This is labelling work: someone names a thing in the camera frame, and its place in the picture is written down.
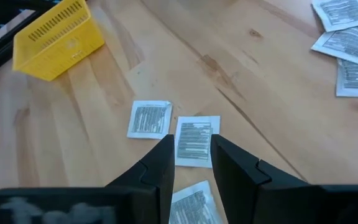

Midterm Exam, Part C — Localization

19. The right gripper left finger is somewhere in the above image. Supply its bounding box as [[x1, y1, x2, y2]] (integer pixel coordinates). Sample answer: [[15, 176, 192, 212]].
[[106, 134, 176, 224]]

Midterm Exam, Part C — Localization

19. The yellow plastic basket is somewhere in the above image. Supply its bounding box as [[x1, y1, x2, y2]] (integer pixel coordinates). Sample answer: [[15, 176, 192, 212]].
[[12, 0, 106, 82]]

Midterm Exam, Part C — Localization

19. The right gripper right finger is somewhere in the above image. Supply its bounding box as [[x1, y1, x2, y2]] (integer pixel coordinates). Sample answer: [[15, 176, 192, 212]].
[[210, 134, 310, 224]]

